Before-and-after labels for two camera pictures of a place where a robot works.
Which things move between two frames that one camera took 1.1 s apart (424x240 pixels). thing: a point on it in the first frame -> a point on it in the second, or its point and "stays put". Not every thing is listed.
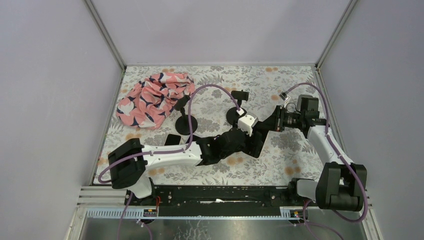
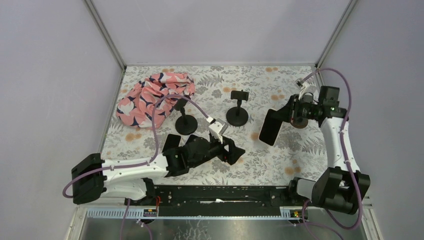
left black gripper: x=241 y=139 -> x=221 y=151
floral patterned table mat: x=226 y=98 stays put
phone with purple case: x=172 y=139 stays put
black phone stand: x=232 y=114 stays put
